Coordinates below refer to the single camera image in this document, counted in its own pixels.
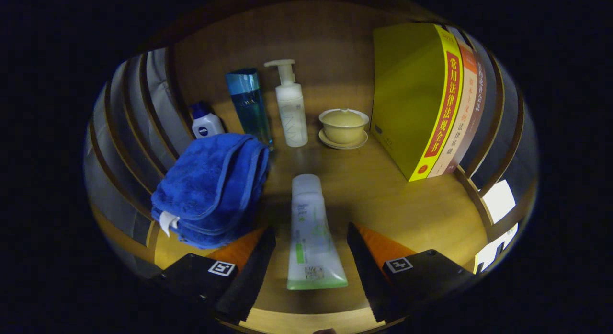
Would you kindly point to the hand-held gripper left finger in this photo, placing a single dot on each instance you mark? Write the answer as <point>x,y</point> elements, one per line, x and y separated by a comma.
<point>249,281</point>

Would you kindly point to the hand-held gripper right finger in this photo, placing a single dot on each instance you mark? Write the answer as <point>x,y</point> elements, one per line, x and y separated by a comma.
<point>371,281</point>

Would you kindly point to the white green tube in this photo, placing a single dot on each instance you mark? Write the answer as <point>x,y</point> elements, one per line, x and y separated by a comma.
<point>311,228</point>

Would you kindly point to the wooden countertop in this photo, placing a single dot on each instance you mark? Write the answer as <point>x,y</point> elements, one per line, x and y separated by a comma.
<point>383,200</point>

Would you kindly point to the wooden cabinet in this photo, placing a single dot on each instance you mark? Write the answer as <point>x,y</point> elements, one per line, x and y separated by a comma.
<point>335,51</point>

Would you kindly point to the blue folded towel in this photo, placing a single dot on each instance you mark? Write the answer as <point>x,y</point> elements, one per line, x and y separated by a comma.
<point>210,180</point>

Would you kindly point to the yellow lidded teacup with saucer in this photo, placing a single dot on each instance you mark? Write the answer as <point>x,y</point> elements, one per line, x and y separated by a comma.
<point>343,125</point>

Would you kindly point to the small white blue-capped bottle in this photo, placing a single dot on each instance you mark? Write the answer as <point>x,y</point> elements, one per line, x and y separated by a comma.
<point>206,125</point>

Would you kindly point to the white pump bottle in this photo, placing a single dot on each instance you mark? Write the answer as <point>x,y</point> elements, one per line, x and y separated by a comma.
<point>292,113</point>

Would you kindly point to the tall blue bottle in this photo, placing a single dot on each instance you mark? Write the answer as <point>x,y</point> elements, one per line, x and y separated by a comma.
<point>249,104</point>

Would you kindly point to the yellow book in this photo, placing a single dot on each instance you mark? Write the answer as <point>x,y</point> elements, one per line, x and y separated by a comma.
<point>407,99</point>

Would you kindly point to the orange and white book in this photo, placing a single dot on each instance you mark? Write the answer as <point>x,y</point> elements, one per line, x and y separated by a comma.
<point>467,94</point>

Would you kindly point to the brown book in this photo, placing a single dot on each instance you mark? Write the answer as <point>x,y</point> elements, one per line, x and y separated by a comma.
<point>479,89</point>

